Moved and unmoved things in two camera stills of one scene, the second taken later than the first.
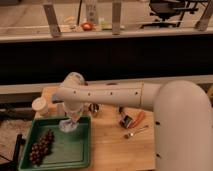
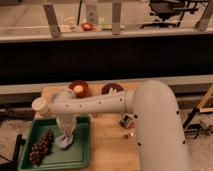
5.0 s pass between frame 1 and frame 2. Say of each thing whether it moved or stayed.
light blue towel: moved
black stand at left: stayed
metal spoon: stayed
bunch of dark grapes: stayed
